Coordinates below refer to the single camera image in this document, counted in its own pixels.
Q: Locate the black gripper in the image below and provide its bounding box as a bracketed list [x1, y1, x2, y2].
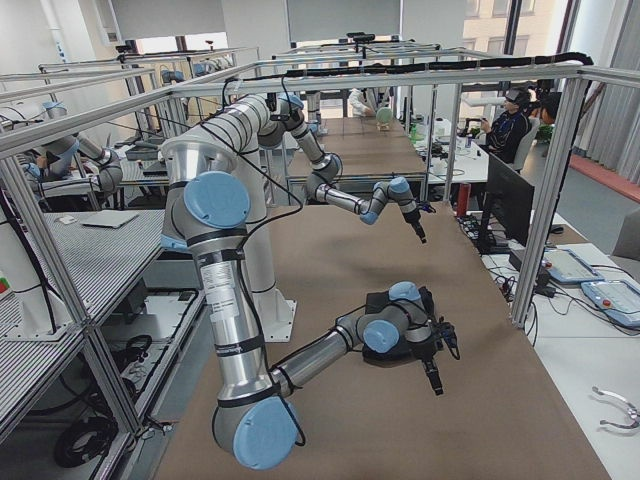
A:
[402, 203, 426, 244]
[407, 334, 444, 396]

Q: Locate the black graphic t-shirt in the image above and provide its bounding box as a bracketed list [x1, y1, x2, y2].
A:
[356, 281, 436, 368]

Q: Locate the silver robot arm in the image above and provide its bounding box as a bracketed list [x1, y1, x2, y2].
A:
[258, 93, 426, 243]
[162, 130, 455, 470]

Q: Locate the red thermos bottle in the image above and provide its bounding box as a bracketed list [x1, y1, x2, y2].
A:
[456, 183, 471, 218]

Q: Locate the black computer monitor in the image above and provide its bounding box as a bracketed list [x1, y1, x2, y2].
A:
[476, 153, 534, 254]

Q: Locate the person with vr headset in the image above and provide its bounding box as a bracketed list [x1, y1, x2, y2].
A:
[480, 88, 531, 164]

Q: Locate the blue teach pendant far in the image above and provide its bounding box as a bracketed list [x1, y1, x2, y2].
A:
[542, 248, 604, 285]

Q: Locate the blue teach pendant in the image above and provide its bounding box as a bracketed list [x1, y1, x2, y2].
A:
[581, 280, 640, 328]
[542, 248, 604, 285]

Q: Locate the blue teach pendant near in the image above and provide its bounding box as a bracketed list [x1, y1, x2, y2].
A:
[581, 280, 640, 328]

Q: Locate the reacher grabber tool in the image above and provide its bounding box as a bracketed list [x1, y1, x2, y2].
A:
[592, 385, 640, 432]

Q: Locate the silver closed laptop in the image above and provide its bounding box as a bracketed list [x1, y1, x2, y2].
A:
[80, 210, 138, 229]

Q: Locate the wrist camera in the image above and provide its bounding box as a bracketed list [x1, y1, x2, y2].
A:
[417, 201, 437, 213]
[435, 316, 461, 360]

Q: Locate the aluminium frame post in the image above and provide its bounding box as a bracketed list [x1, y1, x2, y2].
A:
[510, 77, 589, 329]

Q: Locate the overhead aluminium frame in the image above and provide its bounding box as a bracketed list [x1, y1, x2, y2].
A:
[0, 49, 596, 161]

